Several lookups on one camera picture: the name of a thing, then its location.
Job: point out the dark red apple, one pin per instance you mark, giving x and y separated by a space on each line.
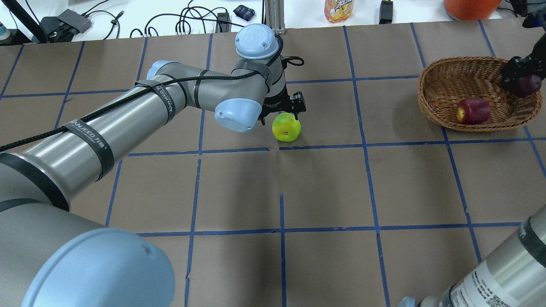
526 85

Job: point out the green apple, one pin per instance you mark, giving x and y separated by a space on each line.
286 128

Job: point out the red apple with yellow patch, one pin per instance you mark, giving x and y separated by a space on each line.
472 111

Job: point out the wicker basket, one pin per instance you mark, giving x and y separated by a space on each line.
473 94

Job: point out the orange round container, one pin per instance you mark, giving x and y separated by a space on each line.
470 9

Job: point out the small dark blue pouch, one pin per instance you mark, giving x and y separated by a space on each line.
244 12

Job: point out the orange drink bottle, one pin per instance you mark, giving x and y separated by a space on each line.
337 11

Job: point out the black power adapter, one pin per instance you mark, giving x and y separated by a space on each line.
386 12

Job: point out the grey usb hub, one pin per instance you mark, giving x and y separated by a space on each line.
75 20

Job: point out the black monitor stand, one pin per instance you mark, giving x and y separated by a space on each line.
45 29

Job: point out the aluminium frame post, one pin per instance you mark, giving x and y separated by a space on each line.
274 15

